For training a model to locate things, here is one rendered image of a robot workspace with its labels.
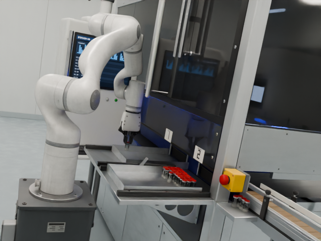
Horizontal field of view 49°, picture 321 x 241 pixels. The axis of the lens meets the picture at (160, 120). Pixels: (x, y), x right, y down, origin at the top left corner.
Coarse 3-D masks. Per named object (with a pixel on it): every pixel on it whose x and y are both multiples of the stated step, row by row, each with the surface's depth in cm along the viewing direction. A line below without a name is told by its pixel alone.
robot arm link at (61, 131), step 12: (36, 84) 123; (48, 84) 120; (60, 84) 119; (36, 96) 121; (48, 96) 120; (60, 96) 118; (48, 108) 121; (60, 108) 122; (48, 120) 120; (60, 120) 123; (48, 132) 122; (60, 132) 120; (72, 132) 122; (60, 144) 120; (72, 144) 122
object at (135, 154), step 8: (112, 144) 191; (120, 152) 178; (128, 152) 193; (136, 152) 196; (144, 152) 199; (152, 152) 201; (160, 152) 203; (168, 152) 204; (120, 160) 175; (128, 160) 168; (136, 160) 169; (152, 160) 173; (160, 160) 188; (168, 160) 191; (176, 160) 194; (184, 168) 181
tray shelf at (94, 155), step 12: (96, 156) 175; (108, 156) 179; (96, 168) 161; (108, 180) 145; (120, 204) 128; (132, 204) 130; (144, 204) 131; (156, 204) 133; (168, 204) 135; (180, 204) 138; (192, 204) 140; (204, 204) 142
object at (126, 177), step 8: (112, 168) 156; (120, 168) 158; (128, 168) 159; (136, 168) 161; (144, 168) 162; (152, 168) 164; (160, 168) 166; (112, 176) 147; (120, 176) 151; (128, 176) 153; (136, 176) 155; (144, 176) 157; (152, 176) 159; (160, 176) 161; (120, 184) 136; (128, 184) 144; (136, 184) 146; (144, 184) 147; (152, 184) 149; (160, 184) 151; (168, 184) 152
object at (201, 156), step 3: (195, 147) 160; (198, 147) 158; (195, 150) 160; (201, 150) 156; (195, 153) 160; (201, 153) 155; (195, 156) 160; (198, 156) 157; (201, 156) 155; (198, 159) 157; (201, 159) 155; (201, 162) 155
